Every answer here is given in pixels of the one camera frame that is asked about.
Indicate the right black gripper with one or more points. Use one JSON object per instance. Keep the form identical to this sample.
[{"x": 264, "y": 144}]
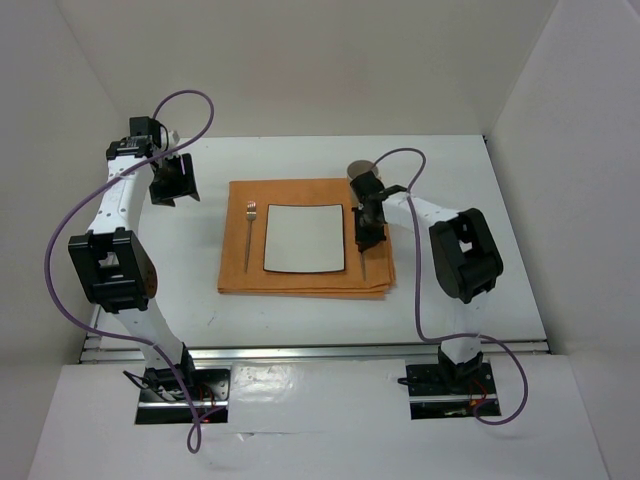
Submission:
[{"x": 363, "y": 238}]

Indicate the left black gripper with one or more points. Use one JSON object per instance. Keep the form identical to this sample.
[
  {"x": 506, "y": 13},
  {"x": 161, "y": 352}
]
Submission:
[{"x": 184, "y": 187}]

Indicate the silver knife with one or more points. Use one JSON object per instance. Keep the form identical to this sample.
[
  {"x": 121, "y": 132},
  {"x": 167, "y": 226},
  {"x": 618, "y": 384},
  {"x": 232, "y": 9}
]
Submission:
[{"x": 363, "y": 264}]

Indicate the orange cloth napkin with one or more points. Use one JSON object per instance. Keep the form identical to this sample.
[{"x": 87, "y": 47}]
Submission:
[{"x": 298, "y": 192}]

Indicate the beige paper cup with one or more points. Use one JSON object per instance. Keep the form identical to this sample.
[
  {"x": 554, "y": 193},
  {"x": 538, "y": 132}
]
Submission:
[{"x": 359, "y": 167}]

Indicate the white square plate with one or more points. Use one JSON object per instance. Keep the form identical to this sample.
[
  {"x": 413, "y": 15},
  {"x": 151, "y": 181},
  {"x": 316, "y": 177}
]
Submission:
[{"x": 304, "y": 239}]

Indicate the silver fork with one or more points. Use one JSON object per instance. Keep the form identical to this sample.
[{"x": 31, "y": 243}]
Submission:
[{"x": 251, "y": 215}]

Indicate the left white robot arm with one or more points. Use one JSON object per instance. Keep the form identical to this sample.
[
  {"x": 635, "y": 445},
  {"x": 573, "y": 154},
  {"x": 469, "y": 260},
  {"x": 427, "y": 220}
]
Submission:
[{"x": 115, "y": 271}]

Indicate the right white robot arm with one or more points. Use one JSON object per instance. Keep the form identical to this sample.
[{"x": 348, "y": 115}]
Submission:
[{"x": 465, "y": 257}]

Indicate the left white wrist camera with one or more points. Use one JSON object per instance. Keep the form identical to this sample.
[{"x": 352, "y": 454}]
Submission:
[{"x": 169, "y": 139}]

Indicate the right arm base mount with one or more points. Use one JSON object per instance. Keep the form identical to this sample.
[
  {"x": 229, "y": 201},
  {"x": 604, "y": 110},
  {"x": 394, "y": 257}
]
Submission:
[{"x": 430, "y": 397}]

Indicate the aluminium rail frame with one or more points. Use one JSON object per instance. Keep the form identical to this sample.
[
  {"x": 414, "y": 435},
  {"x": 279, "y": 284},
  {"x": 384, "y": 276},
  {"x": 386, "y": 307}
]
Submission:
[{"x": 94, "y": 353}]

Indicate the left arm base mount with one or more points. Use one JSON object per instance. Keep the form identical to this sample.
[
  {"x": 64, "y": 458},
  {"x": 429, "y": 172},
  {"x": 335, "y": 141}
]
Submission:
[{"x": 209, "y": 392}]

